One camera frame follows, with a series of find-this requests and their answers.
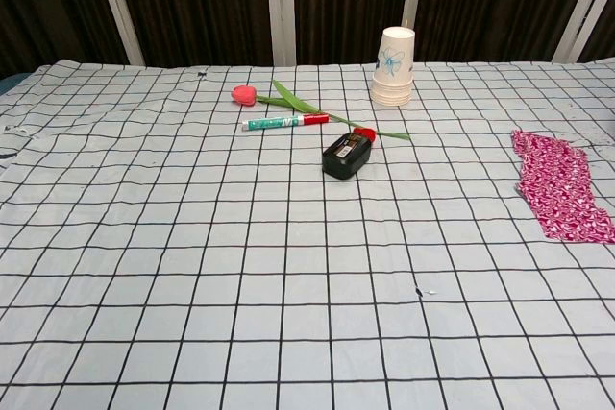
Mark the pink knitted duster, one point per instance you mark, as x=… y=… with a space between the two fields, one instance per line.
x=557 y=179

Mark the black ink bottle red cap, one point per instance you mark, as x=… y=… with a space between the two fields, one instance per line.
x=343 y=160

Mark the green red white marker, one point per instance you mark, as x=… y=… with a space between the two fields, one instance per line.
x=278 y=122

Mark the artificial red tulip flower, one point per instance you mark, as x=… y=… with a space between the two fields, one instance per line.
x=242 y=94

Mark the white black grid tablecloth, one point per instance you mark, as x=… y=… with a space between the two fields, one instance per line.
x=240 y=285

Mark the white paper cup stack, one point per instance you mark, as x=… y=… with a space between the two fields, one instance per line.
x=391 y=79

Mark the dark brown curtain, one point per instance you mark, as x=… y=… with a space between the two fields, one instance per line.
x=202 y=2

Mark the white double frame post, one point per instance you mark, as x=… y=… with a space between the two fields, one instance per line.
x=280 y=7

